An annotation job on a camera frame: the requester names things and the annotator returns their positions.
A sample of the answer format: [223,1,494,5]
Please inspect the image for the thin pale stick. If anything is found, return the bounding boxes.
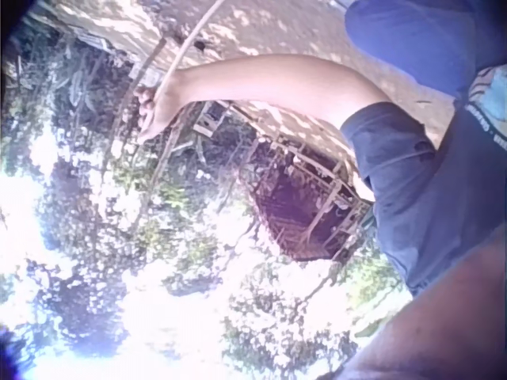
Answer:
[154,0,227,96]

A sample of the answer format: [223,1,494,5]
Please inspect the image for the green bushes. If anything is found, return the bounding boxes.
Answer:
[0,23,409,380]

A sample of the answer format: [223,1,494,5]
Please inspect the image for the person's legs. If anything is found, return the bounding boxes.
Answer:
[343,0,507,99]

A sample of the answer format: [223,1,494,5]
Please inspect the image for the person's left hand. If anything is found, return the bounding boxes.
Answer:
[132,74,181,146]

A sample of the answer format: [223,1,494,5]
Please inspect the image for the wooden frame structure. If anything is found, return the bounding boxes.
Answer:
[190,98,375,263]

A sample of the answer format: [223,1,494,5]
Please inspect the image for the thin dark branch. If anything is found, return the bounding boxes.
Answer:
[106,37,168,167]

